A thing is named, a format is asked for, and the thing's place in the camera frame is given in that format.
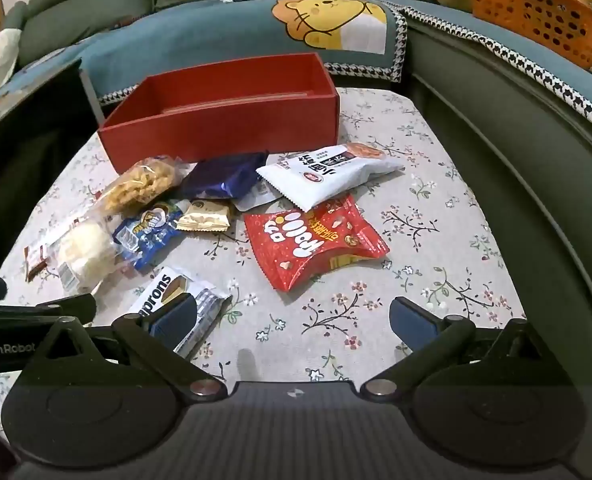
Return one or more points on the green sofa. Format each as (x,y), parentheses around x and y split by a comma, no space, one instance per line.
(525,160)

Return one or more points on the small beige packet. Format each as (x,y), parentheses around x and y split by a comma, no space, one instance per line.
(203,215)

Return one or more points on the black side table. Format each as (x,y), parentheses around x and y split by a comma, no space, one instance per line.
(26,110)

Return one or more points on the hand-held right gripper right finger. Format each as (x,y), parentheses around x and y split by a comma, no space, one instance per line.
(413,322)

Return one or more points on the red snack packet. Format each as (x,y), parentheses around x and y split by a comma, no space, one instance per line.
(301,245)

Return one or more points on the clear bread packet red label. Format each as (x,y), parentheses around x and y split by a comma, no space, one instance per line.
(83,255)

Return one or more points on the orange plastic basket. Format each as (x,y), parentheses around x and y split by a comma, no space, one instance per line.
(535,15)

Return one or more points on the large green pillow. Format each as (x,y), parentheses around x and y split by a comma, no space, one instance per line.
(86,15)

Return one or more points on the blue cartoon snack packet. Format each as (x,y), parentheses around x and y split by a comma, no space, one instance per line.
(146,235)

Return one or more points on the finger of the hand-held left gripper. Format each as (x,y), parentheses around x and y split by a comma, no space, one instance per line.
(71,306)

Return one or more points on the white packet with pancake picture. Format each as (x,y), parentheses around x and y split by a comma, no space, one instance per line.
(316,180)

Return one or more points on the white wafer packet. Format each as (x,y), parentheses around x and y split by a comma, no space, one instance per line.
(161,287)

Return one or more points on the teal houndstooth trimmed sofa cover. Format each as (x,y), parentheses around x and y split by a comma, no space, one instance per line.
(465,30)

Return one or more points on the clear packet of fried snack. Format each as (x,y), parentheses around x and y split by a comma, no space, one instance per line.
(136,185)

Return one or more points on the red cardboard box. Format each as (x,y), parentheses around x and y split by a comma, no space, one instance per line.
(226,130)

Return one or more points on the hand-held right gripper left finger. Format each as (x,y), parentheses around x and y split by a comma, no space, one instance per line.
(176,317)

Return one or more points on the dark blue foil packet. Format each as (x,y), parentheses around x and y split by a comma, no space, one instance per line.
(221,175)

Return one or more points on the teal lion print sofa cover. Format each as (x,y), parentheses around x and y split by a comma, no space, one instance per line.
(216,30)

